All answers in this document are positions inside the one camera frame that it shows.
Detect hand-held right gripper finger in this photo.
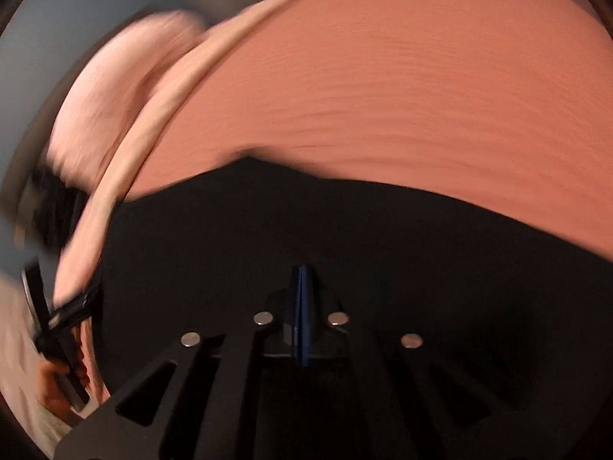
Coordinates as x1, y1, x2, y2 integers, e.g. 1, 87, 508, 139
55, 264, 302, 460
301, 264, 547, 460

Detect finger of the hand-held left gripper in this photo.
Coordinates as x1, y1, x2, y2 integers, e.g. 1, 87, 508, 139
48, 286, 102, 331

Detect black pants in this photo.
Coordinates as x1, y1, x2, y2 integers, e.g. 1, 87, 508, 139
91, 156, 613, 460

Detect person's left hand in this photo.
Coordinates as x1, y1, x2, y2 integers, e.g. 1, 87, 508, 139
37, 359, 92, 415

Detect light pink blanket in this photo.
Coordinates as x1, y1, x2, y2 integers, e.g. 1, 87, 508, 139
52, 0, 313, 408

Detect pink knitted blanket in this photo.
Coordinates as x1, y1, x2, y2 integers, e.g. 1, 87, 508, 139
47, 10, 208, 193

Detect orange quilted bedspread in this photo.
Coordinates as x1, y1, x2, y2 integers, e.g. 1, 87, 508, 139
125, 0, 613, 271

